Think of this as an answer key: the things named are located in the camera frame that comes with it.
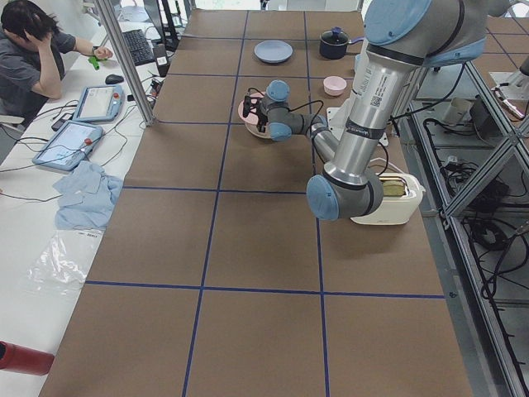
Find cream plate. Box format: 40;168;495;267
245;122;272;141

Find clear plastic bag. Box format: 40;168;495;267
23;230;103;296

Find black keyboard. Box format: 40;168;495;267
122;29;155;66

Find pink plate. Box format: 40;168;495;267
237;93;263;125

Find seated person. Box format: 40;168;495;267
1;1;113;127

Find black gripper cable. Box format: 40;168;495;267
246;86;330;137

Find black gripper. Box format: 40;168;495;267
241;93;268;133

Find blue plate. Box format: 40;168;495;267
254;40;293;65

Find far teach pendant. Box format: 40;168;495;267
73;84;123;122

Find teach pendant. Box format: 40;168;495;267
73;84;123;122
32;121;103;171

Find dark blue pot with lid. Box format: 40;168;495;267
319;26;364;60

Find aluminium frame post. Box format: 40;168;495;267
94;0;155;127

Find cream toaster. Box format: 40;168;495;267
351;173;426;226

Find near teach pendant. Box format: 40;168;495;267
32;121;103;171

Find red bottle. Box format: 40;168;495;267
1;341;55;375

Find black computer mouse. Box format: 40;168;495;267
105;74;125;84

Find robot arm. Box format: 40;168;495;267
243;1;513;220

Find pink bowl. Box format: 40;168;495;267
323;76;347;97

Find light blue cloth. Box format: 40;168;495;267
53;160;123;230

